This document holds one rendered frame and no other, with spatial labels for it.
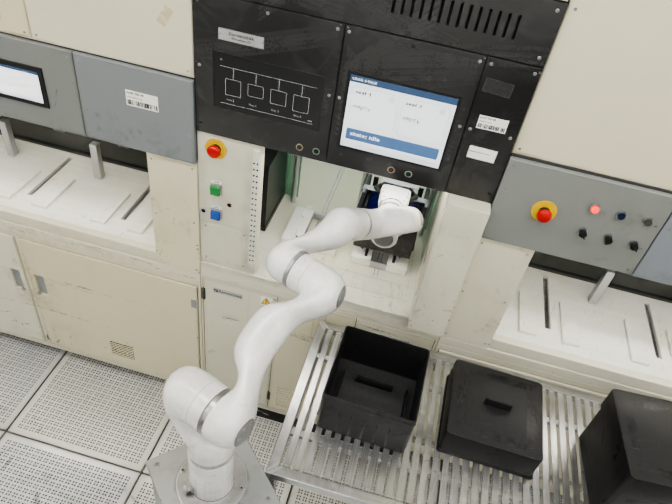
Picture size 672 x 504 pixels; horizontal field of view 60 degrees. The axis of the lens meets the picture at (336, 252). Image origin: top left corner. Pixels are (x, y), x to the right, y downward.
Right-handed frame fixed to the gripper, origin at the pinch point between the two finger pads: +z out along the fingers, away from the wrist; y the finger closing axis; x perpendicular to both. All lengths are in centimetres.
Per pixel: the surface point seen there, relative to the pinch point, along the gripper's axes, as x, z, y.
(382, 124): 36.6, -29.5, -7.6
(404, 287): -32.8, -15.6, 11.4
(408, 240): -16.8, -8.7, 8.4
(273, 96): 37, -29, -38
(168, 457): -43, -95, -43
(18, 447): -120, -73, -123
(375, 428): -35, -74, 11
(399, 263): -29.6, -7.2, 7.6
